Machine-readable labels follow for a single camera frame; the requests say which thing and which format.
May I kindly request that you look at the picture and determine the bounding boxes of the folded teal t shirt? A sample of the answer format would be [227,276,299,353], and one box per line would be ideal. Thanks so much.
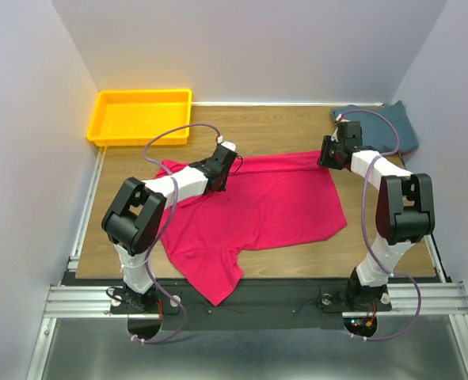
[331,101,419,154]

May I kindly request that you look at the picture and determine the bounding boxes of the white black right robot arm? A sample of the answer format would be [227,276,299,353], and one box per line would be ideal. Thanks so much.
[318,121,436,310]

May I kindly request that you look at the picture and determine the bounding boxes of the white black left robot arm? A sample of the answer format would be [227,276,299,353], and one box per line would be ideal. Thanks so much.
[101,142,238,312]

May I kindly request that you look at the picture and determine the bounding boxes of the pink t shirt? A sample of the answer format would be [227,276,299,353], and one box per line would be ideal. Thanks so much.
[162,151,347,306]

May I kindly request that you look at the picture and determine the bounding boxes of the aluminium frame rails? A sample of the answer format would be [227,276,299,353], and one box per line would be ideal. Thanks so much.
[27,148,468,379]

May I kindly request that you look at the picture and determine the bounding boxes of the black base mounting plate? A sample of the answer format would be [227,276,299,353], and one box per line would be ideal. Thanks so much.
[59,276,401,332]

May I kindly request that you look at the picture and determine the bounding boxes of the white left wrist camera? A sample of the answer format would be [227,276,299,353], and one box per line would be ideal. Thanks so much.
[216,135,237,152]

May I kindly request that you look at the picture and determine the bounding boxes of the yellow plastic tray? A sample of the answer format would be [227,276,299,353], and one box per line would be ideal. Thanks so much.
[86,89,192,147]

